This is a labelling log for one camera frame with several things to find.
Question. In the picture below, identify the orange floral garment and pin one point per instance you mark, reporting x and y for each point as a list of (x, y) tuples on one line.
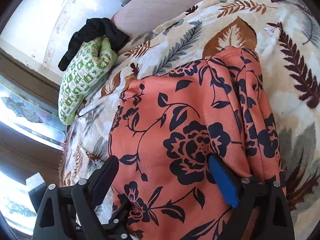
[(168, 126)]

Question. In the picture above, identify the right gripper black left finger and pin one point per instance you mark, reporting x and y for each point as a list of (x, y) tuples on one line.
[(51, 222)]

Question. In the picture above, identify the pink bolster cushion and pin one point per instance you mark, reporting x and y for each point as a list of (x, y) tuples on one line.
[(141, 16)]

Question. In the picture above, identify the stained glass door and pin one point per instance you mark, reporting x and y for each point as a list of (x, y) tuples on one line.
[(31, 117)]

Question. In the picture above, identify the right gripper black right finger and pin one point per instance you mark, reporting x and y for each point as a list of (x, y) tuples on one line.
[(261, 206)]

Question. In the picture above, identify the black garment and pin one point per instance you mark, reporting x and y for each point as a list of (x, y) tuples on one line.
[(94, 27)]

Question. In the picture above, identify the green white patterned pillow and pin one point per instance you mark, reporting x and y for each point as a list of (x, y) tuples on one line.
[(85, 71)]

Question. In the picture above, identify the cream leaf-pattern blanket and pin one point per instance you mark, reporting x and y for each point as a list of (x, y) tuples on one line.
[(285, 37)]

